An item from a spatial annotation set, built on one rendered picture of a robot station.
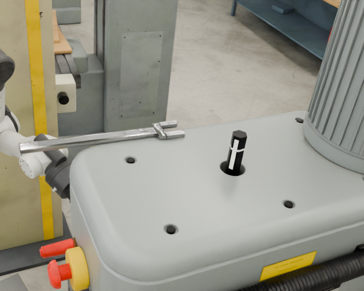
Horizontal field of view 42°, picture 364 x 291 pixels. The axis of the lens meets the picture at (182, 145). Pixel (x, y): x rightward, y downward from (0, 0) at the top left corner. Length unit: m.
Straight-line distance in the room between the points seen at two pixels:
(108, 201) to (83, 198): 0.04
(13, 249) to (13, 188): 0.47
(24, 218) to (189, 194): 2.40
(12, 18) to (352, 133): 1.84
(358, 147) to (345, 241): 0.14
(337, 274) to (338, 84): 0.27
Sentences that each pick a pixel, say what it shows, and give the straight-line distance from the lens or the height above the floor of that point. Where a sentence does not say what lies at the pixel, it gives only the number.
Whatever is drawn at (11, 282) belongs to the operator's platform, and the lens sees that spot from 2.48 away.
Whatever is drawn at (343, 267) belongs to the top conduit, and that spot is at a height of 1.80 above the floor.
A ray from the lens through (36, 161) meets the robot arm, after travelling 1.30.
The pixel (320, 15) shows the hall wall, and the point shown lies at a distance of 6.89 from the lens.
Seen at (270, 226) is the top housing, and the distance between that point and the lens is 0.61.
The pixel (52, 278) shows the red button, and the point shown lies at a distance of 0.68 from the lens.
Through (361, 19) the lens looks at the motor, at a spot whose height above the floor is 2.10.
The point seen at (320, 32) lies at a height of 0.23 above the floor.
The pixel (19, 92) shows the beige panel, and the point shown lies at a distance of 2.48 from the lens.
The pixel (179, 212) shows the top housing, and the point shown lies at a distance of 0.60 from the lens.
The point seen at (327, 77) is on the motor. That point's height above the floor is 2.00.
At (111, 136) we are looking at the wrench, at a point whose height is 1.90.
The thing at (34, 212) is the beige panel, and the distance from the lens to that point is 2.97.
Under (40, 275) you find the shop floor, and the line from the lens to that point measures 3.00.
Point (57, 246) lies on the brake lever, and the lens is 0.80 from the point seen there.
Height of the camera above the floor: 2.30
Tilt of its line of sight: 35 degrees down
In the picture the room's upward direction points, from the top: 8 degrees clockwise
